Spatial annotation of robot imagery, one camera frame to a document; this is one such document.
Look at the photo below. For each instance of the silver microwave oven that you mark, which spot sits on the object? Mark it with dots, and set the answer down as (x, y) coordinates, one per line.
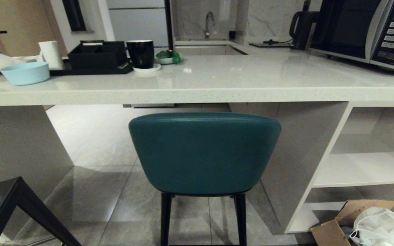
(364, 30)

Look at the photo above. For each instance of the cardboard box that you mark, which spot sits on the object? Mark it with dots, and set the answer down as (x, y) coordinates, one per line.
(340, 225)

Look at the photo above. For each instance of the white paper cup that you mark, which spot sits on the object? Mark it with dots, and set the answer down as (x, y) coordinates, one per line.
(52, 54)

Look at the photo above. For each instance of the black organizer box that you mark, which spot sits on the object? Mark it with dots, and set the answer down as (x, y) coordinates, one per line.
(96, 54)

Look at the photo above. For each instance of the black vertical pole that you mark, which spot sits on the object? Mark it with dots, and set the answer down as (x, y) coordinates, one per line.
(168, 24)

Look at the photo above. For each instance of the white shelf unit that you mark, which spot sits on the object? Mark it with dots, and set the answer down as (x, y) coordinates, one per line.
(361, 167)

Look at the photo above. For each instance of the black electric kettle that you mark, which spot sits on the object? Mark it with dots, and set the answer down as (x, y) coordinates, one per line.
(303, 25)

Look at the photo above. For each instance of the teal upholstered bar stool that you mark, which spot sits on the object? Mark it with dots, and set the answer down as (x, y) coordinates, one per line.
(204, 153)

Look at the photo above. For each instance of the light blue bowl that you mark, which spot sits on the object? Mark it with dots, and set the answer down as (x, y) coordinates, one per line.
(26, 72)

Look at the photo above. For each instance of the black metal frame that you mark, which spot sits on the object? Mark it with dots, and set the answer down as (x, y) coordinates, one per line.
(9, 212)

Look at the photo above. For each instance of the white plastic bag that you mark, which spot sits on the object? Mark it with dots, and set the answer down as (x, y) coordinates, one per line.
(381, 227)

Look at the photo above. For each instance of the green dish with leaf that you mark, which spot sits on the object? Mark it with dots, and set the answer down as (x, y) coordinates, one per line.
(168, 56)

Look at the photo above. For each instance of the black mug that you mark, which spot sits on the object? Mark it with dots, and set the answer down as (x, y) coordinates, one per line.
(141, 53)

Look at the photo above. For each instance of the black tray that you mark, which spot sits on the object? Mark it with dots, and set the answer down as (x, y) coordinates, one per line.
(91, 70)

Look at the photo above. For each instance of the chrome sink faucet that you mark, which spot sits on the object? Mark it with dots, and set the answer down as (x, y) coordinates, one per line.
(209, 24)

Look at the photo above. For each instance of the white stone kitchen counter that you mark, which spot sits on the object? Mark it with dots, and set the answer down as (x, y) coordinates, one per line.
(217, 78)

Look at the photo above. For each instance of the wooden door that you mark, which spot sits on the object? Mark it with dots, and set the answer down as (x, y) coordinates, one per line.
(15, 25)

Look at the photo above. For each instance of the white saucer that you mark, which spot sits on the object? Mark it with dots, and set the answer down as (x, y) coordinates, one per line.
(147, 68)

